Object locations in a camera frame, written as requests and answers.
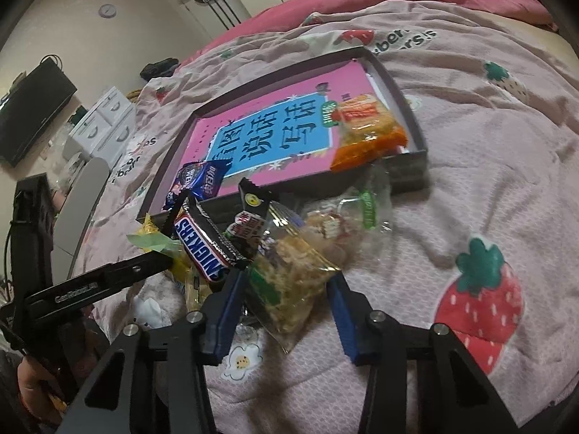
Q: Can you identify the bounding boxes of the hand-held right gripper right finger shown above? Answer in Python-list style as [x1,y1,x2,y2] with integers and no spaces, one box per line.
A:
[326,276,519,434]

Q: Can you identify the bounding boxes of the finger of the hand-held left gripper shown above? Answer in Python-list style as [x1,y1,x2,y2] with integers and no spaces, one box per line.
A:
[96,250,178,294]

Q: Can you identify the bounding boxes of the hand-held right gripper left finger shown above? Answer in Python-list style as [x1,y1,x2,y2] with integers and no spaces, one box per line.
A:
[68,269,252,434]

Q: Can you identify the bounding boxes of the light green snack packet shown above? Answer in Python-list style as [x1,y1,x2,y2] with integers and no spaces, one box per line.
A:
[127,230,182,254]

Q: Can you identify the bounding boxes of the long yellow snack packet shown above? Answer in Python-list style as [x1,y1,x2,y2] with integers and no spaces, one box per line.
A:
[169,253,213,315]

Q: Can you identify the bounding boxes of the brown chocolate bar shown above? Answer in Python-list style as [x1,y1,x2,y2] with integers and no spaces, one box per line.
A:
[173,190,252,283]

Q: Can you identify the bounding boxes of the clear green-label crispy snack packet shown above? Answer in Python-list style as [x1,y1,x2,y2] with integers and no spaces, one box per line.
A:
[246,203,342,353]

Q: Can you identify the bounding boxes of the clear red-white snack packet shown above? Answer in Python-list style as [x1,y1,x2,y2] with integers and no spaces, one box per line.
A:
[301,163,392,267]

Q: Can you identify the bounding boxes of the blue cookie packet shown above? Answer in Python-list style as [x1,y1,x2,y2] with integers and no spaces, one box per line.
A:
[164,161,227,211]

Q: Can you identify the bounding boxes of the small black snack packet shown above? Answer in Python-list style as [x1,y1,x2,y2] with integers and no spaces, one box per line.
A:
[225,178,273,254]

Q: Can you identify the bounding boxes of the pink book tray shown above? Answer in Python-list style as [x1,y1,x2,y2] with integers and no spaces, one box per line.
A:
[136,46,428,227]

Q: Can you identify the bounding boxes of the orange snack packet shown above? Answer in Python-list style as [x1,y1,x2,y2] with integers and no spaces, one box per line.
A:
[330,93,409,173]

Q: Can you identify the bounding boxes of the person's left hand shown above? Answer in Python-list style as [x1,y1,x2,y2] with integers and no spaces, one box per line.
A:
[17,355,68,423]

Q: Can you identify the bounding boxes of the small yellow snack packet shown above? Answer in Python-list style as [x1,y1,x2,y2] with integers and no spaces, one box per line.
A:
[137,214,161,236]

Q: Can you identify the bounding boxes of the black television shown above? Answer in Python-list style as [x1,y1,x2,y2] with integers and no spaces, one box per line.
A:
[0,56,77,168]

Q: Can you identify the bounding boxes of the white drawer cabinet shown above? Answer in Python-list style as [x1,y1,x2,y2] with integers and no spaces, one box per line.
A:
[63,86,136,168]

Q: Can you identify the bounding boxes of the strawberry printed pink blanket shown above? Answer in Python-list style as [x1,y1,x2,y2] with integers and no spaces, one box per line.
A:
[68,0,579,434]

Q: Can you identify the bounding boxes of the dark clothes pile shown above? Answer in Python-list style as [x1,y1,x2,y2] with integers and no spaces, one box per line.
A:
[139,58,178,80]

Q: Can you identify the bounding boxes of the pink book with blue panel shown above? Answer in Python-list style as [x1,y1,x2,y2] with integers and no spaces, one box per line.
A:
[151,61,385,211]

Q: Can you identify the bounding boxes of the beige bed sheet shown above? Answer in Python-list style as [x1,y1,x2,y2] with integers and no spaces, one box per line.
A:
[493,11,579,55]

